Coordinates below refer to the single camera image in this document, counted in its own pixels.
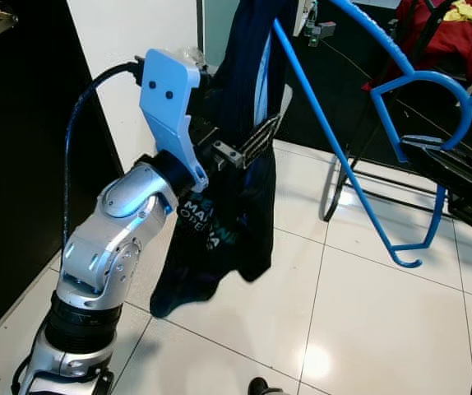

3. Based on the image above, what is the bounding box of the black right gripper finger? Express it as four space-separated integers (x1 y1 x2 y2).
400 134 467 167
417 160 472 207

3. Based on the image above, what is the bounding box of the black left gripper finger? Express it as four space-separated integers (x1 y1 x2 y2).
238 114 285 170

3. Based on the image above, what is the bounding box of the dark navy garment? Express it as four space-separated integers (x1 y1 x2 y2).
150 0 298 319

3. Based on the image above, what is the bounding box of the blue plastic hanger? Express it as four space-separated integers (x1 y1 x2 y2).
271 0 472 268

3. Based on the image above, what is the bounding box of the black metal clothes rack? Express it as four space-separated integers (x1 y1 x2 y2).
322 0 472 227

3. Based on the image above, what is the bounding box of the red yellow-printed T-shirt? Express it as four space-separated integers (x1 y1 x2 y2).
366 0 472 87

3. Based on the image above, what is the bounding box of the small grey device box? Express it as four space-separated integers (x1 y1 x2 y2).
306 21 337 46

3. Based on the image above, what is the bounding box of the black door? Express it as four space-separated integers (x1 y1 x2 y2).
0 0 126 346

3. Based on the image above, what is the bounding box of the black grey robot foot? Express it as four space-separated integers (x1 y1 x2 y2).
248 377 290 395

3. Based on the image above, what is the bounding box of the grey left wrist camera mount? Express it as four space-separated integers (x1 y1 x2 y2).
139 48 220 192

